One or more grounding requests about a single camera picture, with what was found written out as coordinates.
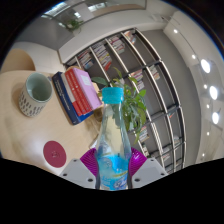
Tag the dark blue book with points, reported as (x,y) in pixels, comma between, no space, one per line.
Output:
(65,98)

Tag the group of ceiling lights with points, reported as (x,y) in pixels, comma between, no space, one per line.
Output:
(205,66)

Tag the red book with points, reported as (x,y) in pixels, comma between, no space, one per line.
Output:
(76,93)

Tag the patterned grey-green mug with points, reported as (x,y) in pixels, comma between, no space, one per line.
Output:
(31,103)

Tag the clear bottle with blue cap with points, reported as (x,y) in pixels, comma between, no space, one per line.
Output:
(113,150)

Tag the green potted plant, white pot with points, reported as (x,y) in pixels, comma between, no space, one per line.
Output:
(133,106)

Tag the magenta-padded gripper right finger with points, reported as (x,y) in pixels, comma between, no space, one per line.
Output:
(148,168)

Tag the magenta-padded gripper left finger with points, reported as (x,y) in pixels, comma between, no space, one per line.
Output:
(76,170)

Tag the pink book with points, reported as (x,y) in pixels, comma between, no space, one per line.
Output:
(88,88)

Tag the grey bookshelf unit with books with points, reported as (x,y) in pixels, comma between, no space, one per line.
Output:
(156,93)

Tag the flat round red coaster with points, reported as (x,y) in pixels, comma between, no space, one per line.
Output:
(55,154)

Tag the green potted floor plant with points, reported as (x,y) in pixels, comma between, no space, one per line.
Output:
(75,24)

